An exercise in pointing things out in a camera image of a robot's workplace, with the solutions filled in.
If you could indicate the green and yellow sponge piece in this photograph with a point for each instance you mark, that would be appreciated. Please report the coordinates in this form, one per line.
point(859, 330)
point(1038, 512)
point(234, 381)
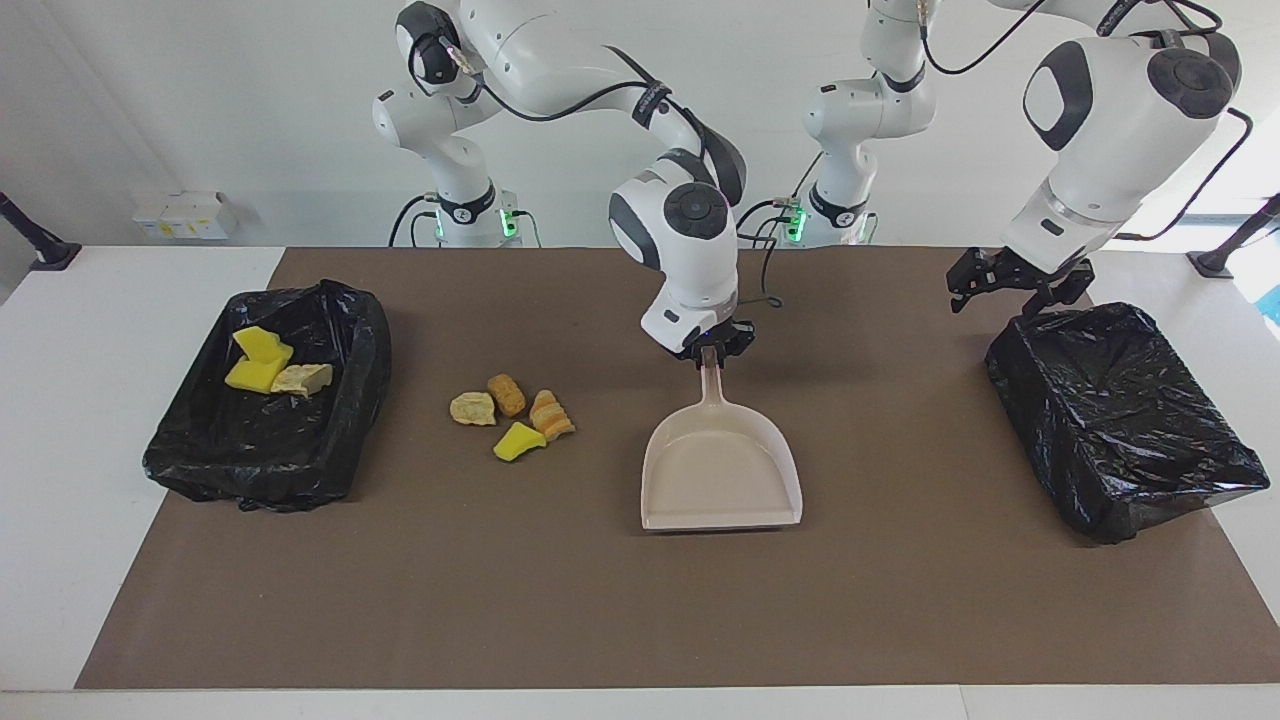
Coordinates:
point(252, 376)

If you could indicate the black bag lined bin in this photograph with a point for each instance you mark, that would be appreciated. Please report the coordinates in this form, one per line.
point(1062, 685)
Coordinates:
point(1110, 420)
point(270, 440)

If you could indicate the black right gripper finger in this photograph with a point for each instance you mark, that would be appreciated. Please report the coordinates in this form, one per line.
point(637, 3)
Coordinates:
point(698, 352)
point(735, 340)

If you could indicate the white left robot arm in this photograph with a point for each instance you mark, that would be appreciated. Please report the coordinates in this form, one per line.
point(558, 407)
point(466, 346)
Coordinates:
point(1120, 130)

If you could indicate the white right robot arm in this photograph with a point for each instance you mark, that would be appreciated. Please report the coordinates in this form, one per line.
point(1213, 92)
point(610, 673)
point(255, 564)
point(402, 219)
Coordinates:
point(540, 60)

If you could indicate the white wall socket box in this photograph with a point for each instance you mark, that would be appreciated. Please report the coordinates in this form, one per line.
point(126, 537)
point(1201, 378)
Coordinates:
point(185, 215)

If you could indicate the black camera stand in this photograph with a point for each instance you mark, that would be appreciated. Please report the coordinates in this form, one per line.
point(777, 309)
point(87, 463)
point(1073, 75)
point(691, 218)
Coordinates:
point(1215, 265)
point(50, 255)

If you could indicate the yellow sponge wedge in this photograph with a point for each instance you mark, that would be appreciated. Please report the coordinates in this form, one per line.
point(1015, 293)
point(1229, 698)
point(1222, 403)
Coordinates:
point(518, 442)

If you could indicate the cyan blue object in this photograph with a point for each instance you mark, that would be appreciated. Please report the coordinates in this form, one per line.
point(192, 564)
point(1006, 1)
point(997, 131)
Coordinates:
point(1273, 305)

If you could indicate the pale bread piece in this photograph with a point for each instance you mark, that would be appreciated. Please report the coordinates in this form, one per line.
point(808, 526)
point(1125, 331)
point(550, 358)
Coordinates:
point(472, 409)

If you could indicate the brown bread roll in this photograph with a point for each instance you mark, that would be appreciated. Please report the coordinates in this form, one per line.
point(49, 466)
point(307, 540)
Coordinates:
point(506, 395)

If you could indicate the notched yellow sponge piece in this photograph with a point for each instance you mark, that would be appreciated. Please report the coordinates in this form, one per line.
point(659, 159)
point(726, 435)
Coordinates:
point(262, 345)

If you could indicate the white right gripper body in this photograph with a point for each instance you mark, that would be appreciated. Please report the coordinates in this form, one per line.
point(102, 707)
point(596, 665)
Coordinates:
point(690, 318)

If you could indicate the brown table mat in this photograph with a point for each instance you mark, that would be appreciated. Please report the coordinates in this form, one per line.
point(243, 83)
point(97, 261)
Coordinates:
point(500, 600)

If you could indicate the beige plastic dustpan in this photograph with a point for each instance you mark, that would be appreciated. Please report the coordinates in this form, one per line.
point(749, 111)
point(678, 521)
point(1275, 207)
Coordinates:
point(720, 470)

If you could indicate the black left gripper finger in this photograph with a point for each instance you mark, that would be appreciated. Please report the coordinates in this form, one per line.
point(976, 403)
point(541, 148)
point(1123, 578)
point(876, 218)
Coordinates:
point(1060, 285)
point(975, 270)

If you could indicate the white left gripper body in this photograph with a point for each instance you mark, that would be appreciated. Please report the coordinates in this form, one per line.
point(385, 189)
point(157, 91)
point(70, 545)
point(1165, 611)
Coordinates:
point(1050, 242)

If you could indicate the torn striped bread piece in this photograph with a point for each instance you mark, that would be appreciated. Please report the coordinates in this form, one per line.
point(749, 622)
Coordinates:
point(303, 380)

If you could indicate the striped orange bread piece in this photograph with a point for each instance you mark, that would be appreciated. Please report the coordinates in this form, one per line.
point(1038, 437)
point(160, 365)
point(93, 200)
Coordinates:
point(550, 415)

